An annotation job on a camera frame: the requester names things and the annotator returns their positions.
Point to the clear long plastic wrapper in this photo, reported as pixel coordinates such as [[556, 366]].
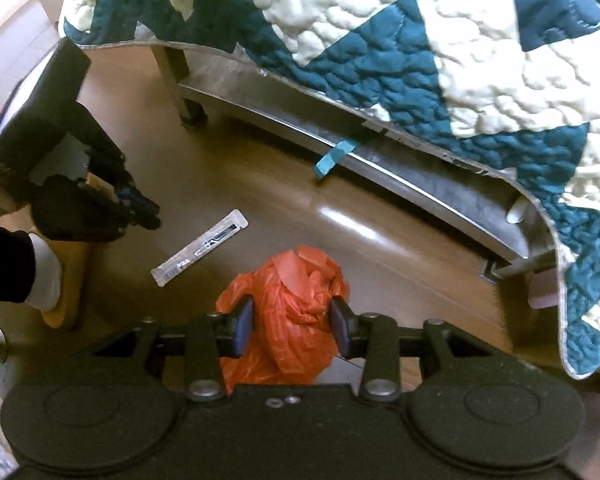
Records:
[[218, 234]]

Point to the orange plastic bag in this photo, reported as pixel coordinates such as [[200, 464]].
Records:
[[291, 342]]

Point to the orange slipper with white sock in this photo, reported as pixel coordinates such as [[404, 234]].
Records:
[[59, 272]]

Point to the metal bed frame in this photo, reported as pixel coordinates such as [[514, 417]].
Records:
[[485, 205]]

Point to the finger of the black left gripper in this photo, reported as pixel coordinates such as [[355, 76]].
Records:
[[142, 211]]

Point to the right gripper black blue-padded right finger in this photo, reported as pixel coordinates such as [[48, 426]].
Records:
[[374, 338]]

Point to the teal cream zigzag quilt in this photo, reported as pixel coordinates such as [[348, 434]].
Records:
[[510, 84]]

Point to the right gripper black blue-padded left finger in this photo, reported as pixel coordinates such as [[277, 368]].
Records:
[[214, 336]]

